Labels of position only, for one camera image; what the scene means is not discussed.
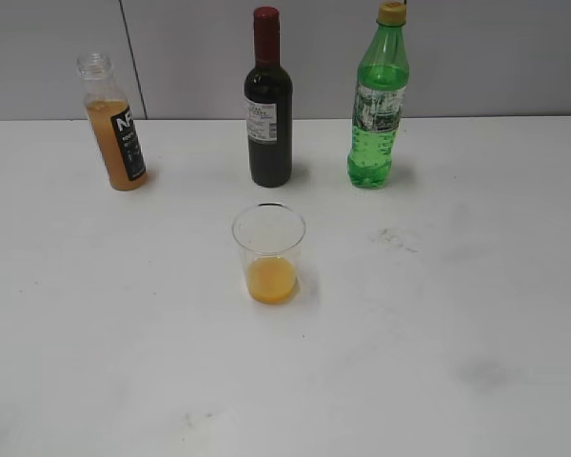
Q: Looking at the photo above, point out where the transparent plastic cup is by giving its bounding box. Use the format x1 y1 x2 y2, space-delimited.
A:
231 202 306 305

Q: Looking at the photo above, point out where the NFC orange juice bottle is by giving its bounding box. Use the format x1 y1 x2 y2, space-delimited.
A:
77 52 148 191

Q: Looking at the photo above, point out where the dark red wine bottle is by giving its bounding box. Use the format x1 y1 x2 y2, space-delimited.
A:
244 6 293 188

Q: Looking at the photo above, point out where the green soda bottle yellow cap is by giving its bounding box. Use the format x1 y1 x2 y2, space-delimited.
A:
347 1 410 189

